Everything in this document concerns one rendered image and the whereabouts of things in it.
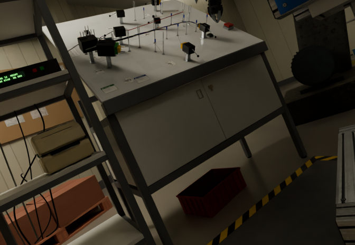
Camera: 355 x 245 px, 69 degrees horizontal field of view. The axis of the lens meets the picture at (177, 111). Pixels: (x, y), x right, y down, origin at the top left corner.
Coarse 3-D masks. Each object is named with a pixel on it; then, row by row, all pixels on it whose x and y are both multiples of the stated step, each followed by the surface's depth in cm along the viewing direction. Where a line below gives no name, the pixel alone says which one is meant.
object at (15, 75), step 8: (32, 64) 110; (40, 64) 111; (48, 64) 113; (56, 64) 114; (8, 72) 106; (16, 72) 107; (24, 72) 108; (32, 72) 110; (40, 72) 111; (48, 72) 112; (0, 80) 104; (8, 80) 105; (16, 80) 106; (24, 80) 108; (0, 88) 103
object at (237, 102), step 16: (240, 64) 167; (256, 64) 173; (208, 80) 153; (224, 80) 159; (240, 80) 165; (256, 80) 171; (208, 96) 152; (224, 96) 157; (240, 96) 163; (256, 96) 169; (272, 96) 175; (224, 112) 155; (240, 112) 161; (256, 112) 166; (224, 128) 153; (240, 128) 159
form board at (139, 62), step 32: (64, 32) 175; (96, 32) 177; (160, 32) 180; (192, 32) 182; (224, 32) 184; (96, 64) 145; (128, 64) 146; (160, 64) 147; (192, 64) 148; (96, 96) 124
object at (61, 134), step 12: (48, 132) 117; (60, 132) 116; (72, 132) 117; (36, 144) 110; (48, 144) 111; (60, 144) 113; (72, 144) 114; (84, 144) 116; (48, 156) 109; (60, 156) 110; (72, 156) 113; (84, 156) 116; (48, 168) 107; (60, 168) 110
